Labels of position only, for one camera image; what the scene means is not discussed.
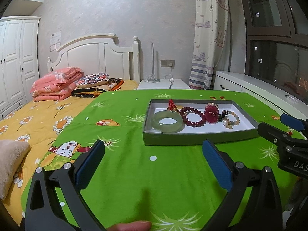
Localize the multicolour bead bracelet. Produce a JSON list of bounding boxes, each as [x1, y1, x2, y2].
[[222, 110, 241, 130]]

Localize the red rose pendant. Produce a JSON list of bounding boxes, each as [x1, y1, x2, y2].
[[204, 107, 219, 124]]

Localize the dark red bead bracelet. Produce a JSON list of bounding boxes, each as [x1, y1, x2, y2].
[[178, 106, 207, 128]]

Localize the pale green jade bangle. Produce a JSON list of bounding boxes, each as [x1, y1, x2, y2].
[[151, 110, 184, 134]]

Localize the thin gold bangles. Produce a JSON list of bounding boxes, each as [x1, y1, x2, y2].
[[171, 105, 183, 112]]

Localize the red string bracelet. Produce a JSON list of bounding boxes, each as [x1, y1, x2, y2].
[[167, 99, 178, 112]]

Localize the fingertip at bottom edge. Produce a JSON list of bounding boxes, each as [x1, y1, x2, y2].
[[106, 221, 152, 231]]

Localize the white window cabinet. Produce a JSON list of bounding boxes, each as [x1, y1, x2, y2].
[[213, 71, 307, 119]]

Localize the beige plush cushion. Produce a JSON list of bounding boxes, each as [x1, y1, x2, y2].
[[0, 140, 30, 200]]

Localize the yellow floral bedsheet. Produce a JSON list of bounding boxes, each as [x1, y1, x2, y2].
[[1, 90, 151, 225]]

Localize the dark framed window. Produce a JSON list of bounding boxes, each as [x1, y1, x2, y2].
[[242, 0, 307, 103]]

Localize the grey shallow tray box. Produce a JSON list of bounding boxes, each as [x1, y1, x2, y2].
[[142, 99, 258, 146]]

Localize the white nightstand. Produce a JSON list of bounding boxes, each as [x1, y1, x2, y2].
[[137, 79, 190, 90]]

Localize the folded pink quilt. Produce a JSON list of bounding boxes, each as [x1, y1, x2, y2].
[[30, 67, 84, 102]]

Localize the patterned pillow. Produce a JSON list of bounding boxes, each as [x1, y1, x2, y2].
[[76, 73, 110, 88]]

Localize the sailboat print curtain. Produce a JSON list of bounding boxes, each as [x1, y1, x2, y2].
[[189, 0, 229, 89]]

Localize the white desk lamp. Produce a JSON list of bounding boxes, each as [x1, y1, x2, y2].
[[146, 43, 160, 83]]

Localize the black orange blanket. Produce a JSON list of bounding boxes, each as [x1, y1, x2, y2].
[[71, 78, 124, 98]]

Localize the white wardrobe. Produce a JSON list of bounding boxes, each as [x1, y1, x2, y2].
[[1, 16, 40, 120]]

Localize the white bed headboard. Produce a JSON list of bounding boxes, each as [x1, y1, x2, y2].
[[47, 33, 141, 83]]

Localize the white charger cable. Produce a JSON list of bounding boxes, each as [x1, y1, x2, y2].
[[164, 66, 175, 90]]

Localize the wall power socket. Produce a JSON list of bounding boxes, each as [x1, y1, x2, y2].
[[160, 60, 175, 68]]

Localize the wall paper notices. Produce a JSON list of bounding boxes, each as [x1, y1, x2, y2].
[[50, 31, 61, 52]]

